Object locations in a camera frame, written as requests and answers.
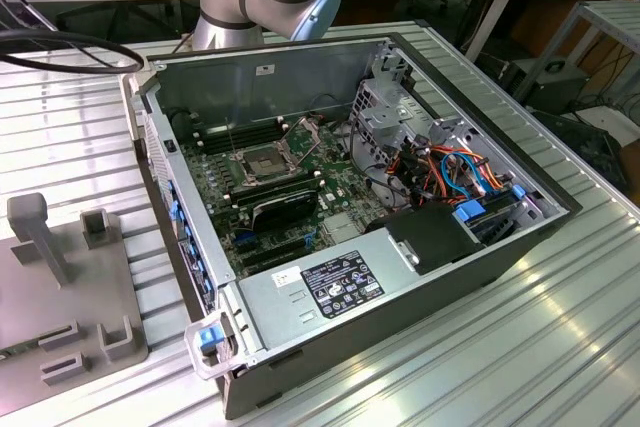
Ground CPU socket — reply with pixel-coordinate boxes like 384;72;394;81
238;145;292;182

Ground black graphics card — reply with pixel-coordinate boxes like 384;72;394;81
248;186;322;234

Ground silver chipset heatsink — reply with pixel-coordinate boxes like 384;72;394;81
321;213;365;244

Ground black RAM sticks pair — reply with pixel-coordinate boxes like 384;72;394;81
227;171;322;206

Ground black expansion slots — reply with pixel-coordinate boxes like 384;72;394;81
233;230;307;271

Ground perforated metal drive cage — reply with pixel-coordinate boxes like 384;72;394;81
348;77;437;174

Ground black RAM slots white clips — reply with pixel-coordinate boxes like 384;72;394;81
192;115;289;154

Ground green motherboard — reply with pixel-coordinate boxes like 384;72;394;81
172;115;387;279

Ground thin metal locking lever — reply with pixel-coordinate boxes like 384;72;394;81
226;115;240;159

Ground black plastic air shroud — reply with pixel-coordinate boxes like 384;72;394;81
363;200;485;277

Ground grey power supply unit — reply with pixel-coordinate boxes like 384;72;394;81
236;226;422;354

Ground blue disk carrier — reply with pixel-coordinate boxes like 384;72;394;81
452;198;490;224

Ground open black PC case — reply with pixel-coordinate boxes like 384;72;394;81
117;21;585;421

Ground clear latch with blue tab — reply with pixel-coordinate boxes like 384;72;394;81
183;310;247;381

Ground grey parts rack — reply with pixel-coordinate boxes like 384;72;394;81
0;191;151;406

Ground green circuit board strip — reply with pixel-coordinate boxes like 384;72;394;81
0;341;40;361

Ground metal socket cover frame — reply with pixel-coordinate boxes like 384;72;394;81
282;116;325;162

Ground orange wire bundle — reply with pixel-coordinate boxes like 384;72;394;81
389;144;507;198

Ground blue wire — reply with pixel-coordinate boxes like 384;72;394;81
439;148;490;197

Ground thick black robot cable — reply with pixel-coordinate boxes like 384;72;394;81
0;29;146;74

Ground metal slat shelf frame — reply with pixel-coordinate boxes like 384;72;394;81
513;0;640;104

